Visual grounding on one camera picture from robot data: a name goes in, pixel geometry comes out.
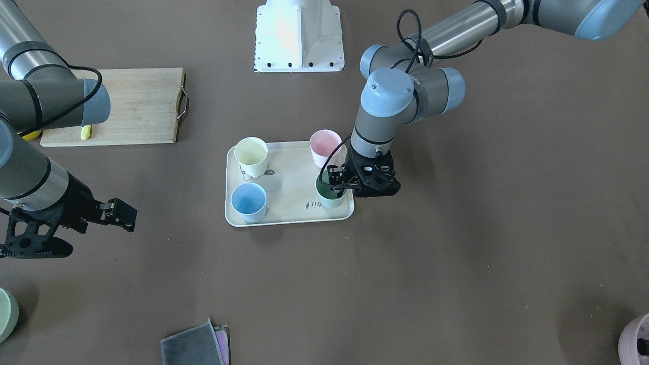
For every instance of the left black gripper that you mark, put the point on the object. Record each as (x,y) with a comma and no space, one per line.
(336,177)

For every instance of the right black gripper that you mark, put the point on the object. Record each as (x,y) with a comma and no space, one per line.
(77,201)

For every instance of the mint green plastic cup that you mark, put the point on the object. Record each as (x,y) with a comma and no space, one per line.
(328,198)

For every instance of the pink plastic cup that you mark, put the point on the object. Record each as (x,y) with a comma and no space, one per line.
(322,145)

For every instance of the cream white plastic cup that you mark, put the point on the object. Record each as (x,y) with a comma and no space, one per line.
(251,154)

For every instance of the light blue plastic cup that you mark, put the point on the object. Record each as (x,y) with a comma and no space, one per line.
(249,200)

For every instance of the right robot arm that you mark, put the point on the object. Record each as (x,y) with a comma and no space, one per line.
(43,93)

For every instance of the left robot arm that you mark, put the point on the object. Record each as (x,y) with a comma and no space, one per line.
(402,86)

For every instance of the white rabbit tray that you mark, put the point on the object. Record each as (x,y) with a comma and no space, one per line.
(291,194)

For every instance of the yellow plastic knife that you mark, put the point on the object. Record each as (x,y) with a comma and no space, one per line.
(85,132)

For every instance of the wooden cutting board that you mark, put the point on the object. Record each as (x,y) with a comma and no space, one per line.
(145,109)

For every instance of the mint green bowl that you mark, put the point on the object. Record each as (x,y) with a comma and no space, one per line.
(9,313)

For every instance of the grey folded cloth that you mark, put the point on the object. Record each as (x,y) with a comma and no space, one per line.
(204,344)

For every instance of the pink bowl with ice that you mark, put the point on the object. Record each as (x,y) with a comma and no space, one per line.
(632,345)

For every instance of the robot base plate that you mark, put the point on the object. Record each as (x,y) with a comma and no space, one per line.
(298,36)

